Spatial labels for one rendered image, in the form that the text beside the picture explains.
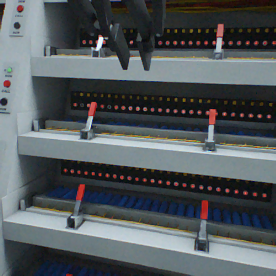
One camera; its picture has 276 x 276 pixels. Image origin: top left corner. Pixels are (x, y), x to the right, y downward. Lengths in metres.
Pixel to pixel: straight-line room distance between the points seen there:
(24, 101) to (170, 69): 0.34
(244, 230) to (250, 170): 0.13
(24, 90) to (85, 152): 0.21
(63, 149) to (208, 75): 0.35
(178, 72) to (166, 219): 0.31
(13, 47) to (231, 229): 0.64
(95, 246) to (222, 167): 0.30
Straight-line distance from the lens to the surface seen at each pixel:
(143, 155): 0.59
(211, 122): 0.60
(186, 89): 0.81
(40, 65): 0.73
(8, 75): 0.76
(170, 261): 0.60
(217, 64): 0.62
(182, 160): 0.58
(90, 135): 0.64
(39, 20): 0.79
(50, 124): 0.74
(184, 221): 0.64
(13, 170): 0.71
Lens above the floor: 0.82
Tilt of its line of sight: 7 degrees up
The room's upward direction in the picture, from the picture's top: 7 degrees clockwise
